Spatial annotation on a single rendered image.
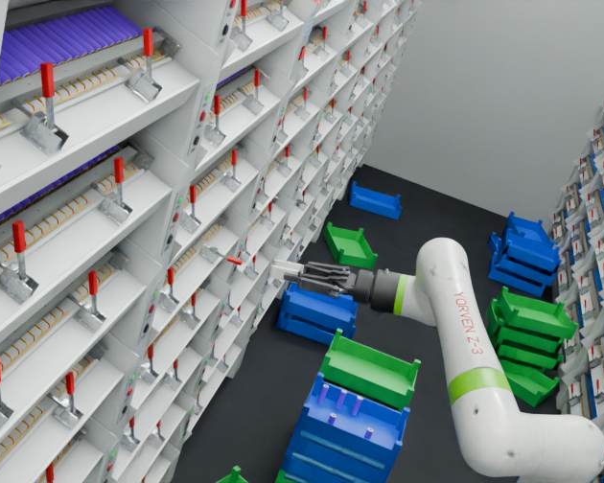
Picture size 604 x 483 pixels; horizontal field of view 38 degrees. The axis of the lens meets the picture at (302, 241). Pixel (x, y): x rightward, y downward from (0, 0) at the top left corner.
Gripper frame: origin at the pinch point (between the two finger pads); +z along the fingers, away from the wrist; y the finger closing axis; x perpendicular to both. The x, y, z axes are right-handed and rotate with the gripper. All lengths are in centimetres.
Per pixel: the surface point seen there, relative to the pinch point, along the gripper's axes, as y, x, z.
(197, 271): -8.4, -0.6, 18.4
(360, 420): 46, -66, -19
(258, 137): 17.8, 24.8, 14.3
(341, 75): 136, 17, 16
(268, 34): -8, 54, 7
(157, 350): -16.8, -17.9, 23.8
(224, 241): 10.8, -0.8, 18.4
